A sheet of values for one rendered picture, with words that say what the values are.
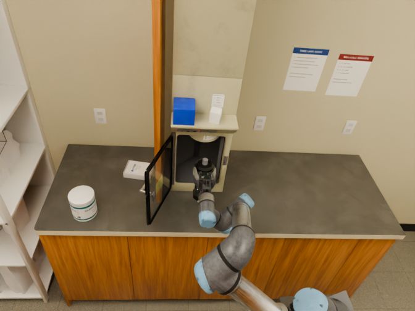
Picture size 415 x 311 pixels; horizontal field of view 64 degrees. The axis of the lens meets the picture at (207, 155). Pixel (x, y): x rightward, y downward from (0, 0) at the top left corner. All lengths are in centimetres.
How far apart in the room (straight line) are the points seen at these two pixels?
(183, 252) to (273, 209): 59
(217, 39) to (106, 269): 152
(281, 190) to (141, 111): 102
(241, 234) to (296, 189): 106
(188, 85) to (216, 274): 84
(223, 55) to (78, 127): 120
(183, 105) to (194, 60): 20
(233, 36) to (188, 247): 118
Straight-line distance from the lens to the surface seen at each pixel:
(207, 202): 152
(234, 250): 116
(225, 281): 122
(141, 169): 211
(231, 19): 146
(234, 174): 217
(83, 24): 200
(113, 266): 223
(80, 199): 184
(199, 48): 150
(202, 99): 162
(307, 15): 200
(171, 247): 202
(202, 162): 170
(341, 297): 163
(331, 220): 211
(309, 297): 143
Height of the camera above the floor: 244
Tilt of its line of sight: 41 degrees down
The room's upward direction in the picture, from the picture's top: 7 degrees clockwise
